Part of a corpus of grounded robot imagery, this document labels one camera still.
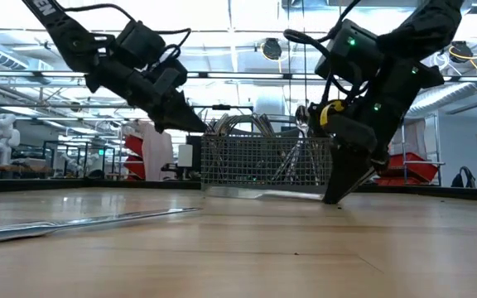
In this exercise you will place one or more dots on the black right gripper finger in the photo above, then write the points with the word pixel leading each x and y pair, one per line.
pixel 346 174
pixel 364 180

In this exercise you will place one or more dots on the silver fork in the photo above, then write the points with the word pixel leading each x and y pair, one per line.
pixel 265 123
pixel 222 124

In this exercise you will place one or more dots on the small red bin rack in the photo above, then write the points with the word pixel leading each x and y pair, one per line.
pixel 133 145

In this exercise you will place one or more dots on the white robot figure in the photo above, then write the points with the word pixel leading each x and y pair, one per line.
pixel 2 136

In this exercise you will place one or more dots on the yellow tag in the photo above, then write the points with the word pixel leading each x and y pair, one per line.
pixel 329 109

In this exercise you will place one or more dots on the white panel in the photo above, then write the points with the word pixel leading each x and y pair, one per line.
pixel 185 155

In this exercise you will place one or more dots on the pale pink sheet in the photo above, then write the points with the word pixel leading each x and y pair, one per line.
pixel 157 153

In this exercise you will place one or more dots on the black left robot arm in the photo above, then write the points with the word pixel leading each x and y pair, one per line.
pixel 68 37

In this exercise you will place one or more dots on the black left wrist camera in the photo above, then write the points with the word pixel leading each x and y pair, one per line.
pixel 139 43

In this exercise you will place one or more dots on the metal overhead frame bar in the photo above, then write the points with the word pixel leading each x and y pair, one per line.
pixel 242 75

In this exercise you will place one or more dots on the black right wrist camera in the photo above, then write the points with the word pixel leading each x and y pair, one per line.
pixel 346 54

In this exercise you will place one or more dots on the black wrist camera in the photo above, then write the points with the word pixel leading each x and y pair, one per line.
pixel 346 54
pixel 139 43

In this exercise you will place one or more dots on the black backpack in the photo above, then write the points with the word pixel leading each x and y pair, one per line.
pixel 464 178

